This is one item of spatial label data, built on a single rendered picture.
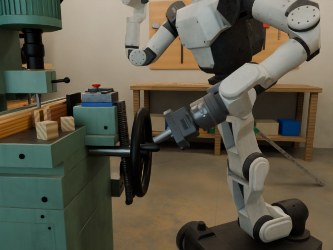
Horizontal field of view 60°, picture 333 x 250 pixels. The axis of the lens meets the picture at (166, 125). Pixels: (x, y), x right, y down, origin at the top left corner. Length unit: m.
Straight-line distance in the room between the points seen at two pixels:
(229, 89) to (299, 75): 3.48
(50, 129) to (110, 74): 3.62
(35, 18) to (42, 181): 0.46
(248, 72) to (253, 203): 0.86
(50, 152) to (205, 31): 0.70
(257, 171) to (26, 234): 0.95
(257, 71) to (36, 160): 0.59
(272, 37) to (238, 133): 2.94
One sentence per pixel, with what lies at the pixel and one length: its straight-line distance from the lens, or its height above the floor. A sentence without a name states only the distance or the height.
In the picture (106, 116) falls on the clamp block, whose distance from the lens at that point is 0.92.
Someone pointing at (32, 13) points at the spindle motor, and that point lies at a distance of 0.95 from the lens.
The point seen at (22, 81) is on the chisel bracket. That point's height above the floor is 1.04.
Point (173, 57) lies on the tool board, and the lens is 4.12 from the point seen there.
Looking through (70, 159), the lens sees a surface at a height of 0.83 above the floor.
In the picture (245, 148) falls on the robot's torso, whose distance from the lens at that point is 1.37.
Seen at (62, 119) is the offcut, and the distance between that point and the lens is 0.87.
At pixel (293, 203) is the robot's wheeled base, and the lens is 1.76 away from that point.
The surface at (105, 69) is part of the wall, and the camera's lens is 4.41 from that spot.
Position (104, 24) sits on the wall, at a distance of 4.44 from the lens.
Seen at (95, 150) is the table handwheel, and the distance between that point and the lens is 0.97.
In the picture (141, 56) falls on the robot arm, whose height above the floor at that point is 1.13.
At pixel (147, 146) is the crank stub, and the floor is 0.86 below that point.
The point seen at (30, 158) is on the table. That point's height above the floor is 0.86.
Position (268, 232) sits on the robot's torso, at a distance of 1.58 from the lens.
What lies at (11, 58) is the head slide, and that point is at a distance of 1.08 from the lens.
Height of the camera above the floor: 1.08
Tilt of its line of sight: 11 degrees down
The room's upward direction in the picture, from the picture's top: straight up
